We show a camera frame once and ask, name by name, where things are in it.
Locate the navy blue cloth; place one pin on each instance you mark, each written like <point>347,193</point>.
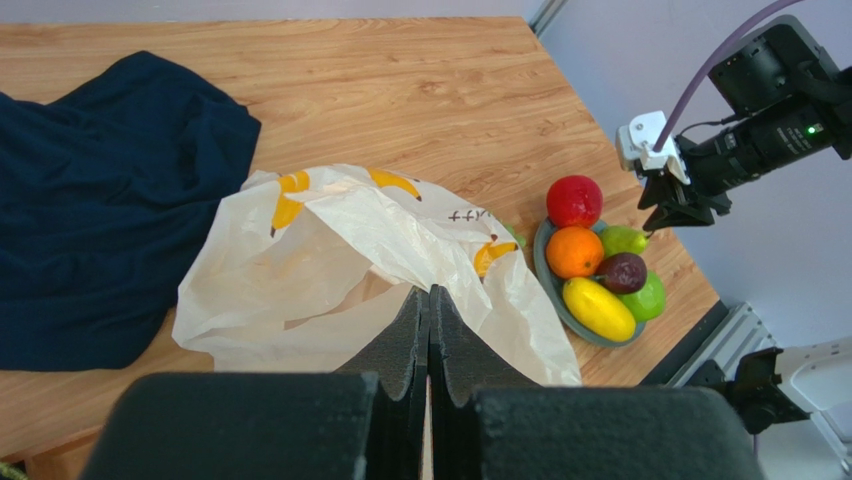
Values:
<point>107,197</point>

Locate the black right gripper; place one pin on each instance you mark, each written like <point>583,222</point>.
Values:
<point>714,170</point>

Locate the yellow fake lemon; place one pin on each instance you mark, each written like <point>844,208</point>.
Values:
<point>598,310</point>

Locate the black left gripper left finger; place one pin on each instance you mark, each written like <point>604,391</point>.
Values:
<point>361,421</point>

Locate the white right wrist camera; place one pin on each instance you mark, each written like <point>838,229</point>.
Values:
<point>635,146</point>

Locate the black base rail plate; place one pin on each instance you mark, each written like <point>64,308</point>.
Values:
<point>722,336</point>

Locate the green fake grape bunch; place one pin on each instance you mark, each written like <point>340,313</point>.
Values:
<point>519,239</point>

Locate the red fake apple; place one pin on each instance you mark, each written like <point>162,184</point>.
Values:
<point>574,200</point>

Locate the green fake pear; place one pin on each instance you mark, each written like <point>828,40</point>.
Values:
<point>617,239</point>

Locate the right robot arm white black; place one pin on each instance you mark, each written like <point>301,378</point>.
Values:
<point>788,99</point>

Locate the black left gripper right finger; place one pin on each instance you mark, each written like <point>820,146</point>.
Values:
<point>489,421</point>

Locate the grey round plate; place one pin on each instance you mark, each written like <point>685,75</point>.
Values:
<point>552,285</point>

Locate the translucent plastic bag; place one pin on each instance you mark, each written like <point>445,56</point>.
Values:
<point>299,272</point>

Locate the orange fake fruit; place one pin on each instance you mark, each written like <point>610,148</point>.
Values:
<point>574,252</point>

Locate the dark purple fake plum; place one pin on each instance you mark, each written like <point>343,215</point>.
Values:
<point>622,273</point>

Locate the green fake apple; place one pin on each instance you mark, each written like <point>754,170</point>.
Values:
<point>647,303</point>

